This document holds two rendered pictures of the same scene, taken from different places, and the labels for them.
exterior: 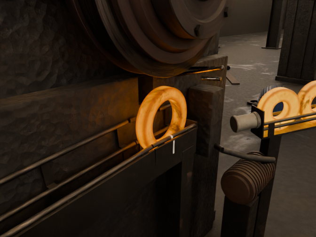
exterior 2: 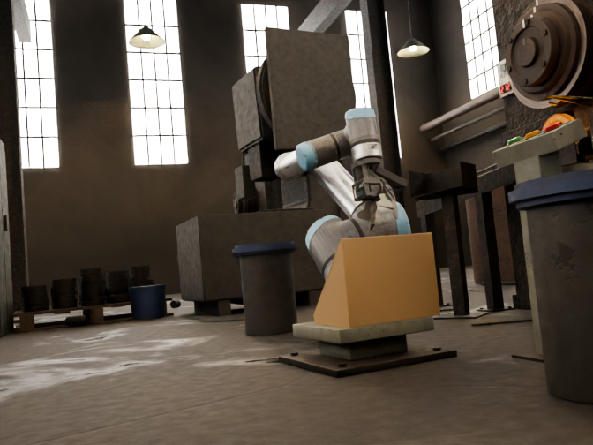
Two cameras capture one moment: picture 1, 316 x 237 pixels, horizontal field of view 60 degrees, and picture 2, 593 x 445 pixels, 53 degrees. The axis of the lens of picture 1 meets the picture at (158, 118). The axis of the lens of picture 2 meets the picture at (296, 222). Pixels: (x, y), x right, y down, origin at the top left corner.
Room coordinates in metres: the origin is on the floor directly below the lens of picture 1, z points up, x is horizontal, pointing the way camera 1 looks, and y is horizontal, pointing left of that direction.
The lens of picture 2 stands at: (0.96, -2.75, 0.30)
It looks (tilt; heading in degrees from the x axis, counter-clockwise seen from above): 4 degrees up; 120
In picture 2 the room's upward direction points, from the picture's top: 5 degrees counter-clockwise
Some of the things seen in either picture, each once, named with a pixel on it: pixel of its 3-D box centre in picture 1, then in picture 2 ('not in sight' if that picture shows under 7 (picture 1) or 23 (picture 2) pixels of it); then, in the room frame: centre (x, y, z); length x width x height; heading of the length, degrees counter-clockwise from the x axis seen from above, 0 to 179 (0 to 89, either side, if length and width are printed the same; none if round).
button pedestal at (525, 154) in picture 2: not in sight; (545, 242); (0.73, -1.02, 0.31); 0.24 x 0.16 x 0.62; 139
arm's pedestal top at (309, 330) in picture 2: not in sight; (360, 327); (0.17, -1.04, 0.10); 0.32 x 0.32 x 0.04; 55
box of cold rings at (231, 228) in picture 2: not in sight; (251, 260); (-1.82, 1.28, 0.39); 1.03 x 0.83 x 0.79; 53
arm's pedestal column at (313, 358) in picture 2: not in sight; (362, 346); (0.17, -1.04, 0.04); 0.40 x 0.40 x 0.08; 55
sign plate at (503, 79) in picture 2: not in sight; (516, 71); (0.52, 0.29, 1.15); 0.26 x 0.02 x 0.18; 139
